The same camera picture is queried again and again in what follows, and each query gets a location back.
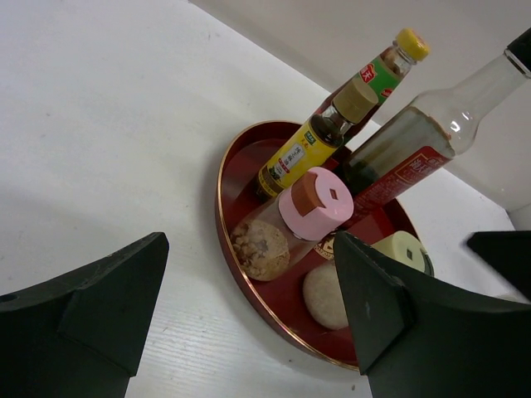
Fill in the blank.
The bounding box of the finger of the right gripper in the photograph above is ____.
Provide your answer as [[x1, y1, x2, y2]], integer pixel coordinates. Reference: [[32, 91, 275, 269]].
[[466, 231, 530, 301]]

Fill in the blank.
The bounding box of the pink lid spice jar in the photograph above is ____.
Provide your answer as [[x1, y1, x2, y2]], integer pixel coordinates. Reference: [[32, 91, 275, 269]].
[[230, 167, 354, 282]]

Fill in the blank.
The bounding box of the small yellow label oil bottle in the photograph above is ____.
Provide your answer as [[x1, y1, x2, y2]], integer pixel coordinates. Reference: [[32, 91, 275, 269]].
[[256, 77, 378, 200]]

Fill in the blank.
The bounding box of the yellow cap chili sauce bottle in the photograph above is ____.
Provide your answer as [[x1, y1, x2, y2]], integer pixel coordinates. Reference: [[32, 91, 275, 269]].
[[314, 28, 431, 143]]

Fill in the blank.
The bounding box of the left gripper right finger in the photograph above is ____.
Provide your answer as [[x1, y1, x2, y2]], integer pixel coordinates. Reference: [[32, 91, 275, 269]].
[[334, 232, 530, 397]]

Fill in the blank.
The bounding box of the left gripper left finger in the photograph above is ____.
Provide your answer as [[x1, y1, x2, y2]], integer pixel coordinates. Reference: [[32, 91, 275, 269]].
[[1, 232, 169, 397]]

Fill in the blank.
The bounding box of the round red tray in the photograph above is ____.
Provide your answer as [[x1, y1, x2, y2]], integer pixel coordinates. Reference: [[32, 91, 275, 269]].
[[214, 119, 424, 367]]

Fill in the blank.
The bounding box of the tall soy sauce bottle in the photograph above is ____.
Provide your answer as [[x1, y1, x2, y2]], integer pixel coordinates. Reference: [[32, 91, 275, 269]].
[[336, 31, 530, 229]]

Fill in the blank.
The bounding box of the cream lid spice jar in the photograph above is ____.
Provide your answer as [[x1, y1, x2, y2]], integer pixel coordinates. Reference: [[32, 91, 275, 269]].
[[301, 231, 433, 331]]

